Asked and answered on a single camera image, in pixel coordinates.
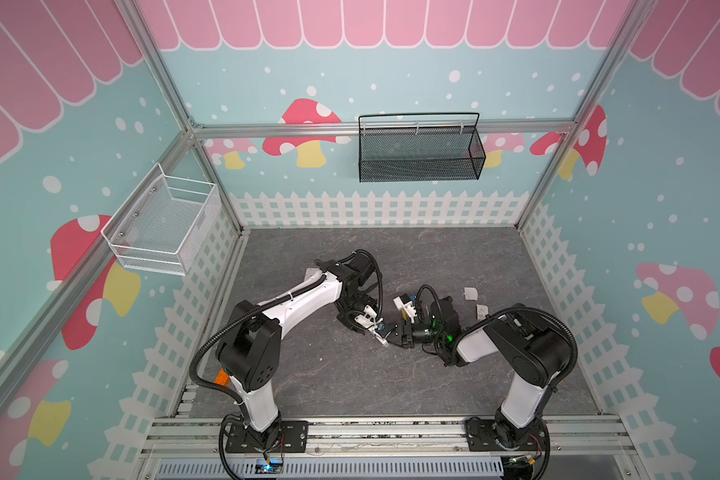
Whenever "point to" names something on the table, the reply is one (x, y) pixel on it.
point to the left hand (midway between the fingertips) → (365, 321)
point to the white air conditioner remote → (379, 337)
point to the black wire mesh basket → (425, 146)
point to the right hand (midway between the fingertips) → (378, 336)
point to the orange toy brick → (222, 378)
